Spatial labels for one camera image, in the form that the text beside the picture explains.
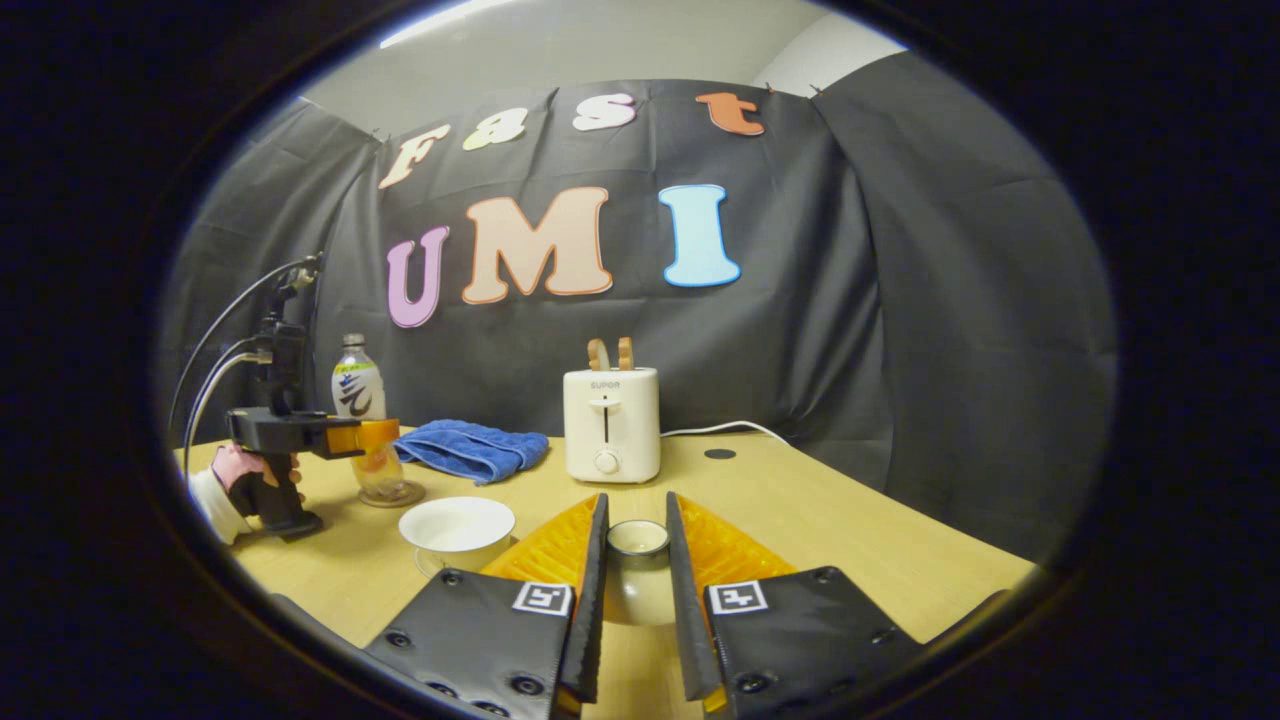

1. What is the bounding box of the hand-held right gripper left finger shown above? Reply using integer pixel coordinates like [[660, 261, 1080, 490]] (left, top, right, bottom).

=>
[[362, 492, 610, 720]]

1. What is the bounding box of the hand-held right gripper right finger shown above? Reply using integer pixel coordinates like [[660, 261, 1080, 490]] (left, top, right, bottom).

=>
[[666, 491, 926, 720]]

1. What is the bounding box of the clear water bottle white label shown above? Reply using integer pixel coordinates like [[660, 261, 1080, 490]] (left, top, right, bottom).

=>
[[331, 333, 406, 501]]

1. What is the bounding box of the cream teacup lid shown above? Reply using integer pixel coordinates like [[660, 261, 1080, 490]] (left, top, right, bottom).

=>
[[603, 519, 673, 627]]

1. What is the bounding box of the round brown coaster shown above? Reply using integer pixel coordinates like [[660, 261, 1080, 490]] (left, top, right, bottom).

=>
[[358, 480, 427, 509]]

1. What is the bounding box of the cream ceramic teacup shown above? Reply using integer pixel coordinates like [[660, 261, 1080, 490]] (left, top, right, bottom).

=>
[[399, 497, 517, 574]]

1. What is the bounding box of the blue towel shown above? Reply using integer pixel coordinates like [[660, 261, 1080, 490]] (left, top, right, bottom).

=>
[[393, 419, 550, 486]]

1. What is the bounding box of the white toaster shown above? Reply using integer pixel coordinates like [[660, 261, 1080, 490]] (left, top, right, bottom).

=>
[[562, 367, 662, 485]]

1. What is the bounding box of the black backdrop cloth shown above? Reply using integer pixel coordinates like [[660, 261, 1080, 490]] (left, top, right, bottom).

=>
[[158, 52, 1118, 561]]

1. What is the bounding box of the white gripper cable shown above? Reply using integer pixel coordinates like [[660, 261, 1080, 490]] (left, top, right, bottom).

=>
[[183, 340, 273, 471]]

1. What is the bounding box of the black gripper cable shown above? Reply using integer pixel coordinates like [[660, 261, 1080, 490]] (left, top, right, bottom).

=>
[[168, 255, 321, 441]]

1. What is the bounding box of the white toaster power cable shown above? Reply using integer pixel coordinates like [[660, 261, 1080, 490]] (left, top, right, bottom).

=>
[[660, 420, 791, 446]]

